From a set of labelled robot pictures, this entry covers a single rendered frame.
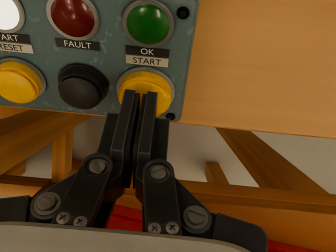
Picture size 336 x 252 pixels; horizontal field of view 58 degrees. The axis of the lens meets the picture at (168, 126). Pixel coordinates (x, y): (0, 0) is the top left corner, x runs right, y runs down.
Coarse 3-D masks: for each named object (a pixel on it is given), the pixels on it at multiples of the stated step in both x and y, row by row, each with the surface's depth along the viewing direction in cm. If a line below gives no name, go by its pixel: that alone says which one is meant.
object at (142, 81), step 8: (136, 72) 16; (144, 72) 16; (128, 80) 16; (136, 80) 16; (144, 80) 16; (152, 80) 16; (160, 80) 16; (120, 88) 16; (128, 88) 16; (136, 88) 16; (144, 88) 16; (152, 88) 16; (160, 88) 16; (168, 88) 16; (120, 96) 16; (160, 96) 16; (168, 96) 16; (160, 104) 16; (168, 104) 17; (160, 112) 17
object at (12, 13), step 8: (0, 0) 13; (8, 0) 14; (0, 8) 14; (8, 8) 14; (16, 8) 14; (0, 16) 14; (8, 16) 14; (16, 16) 14; (0, 24) 14; (8, 24) 14; (16, 24) 14
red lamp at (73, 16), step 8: (56, 0) 13; (64, 0) 13; (72, 0) 13; (80, 0) 13; (56, 8) 14; (64, 8) 14; (72, 8) 14; (80, 8) 14; (88, 8) 14; (56, 16) 14; (64, 16) 14; (72, 16) 14; (80, 16) 14; (88, 16) 14; (56, 24) 14; (64, 24) 14; (72, 24) 14; (80, 24) 14; (88, 24) 14; (64, 32) 15; (72, 32) 14; (80, 32) 14; (88, 32) 14
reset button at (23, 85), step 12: (0, 72) 16; (12, 72) 16; (24, 72) 16; (0, 84) 16; (12, 84) 16; (24, 84) 16; (36, 84) 16; (12, 96) 16; (24, 96) 16; (36, 96) 17
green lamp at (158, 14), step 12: (132, 12) 14; (144, 12) 13; (156, 12) 14; (132, 24) 14; (144, 24) 14; (156, 24) 14; (168, 24) 14; (132, 36) 15; (144, 36) 14; (156, 36) 14
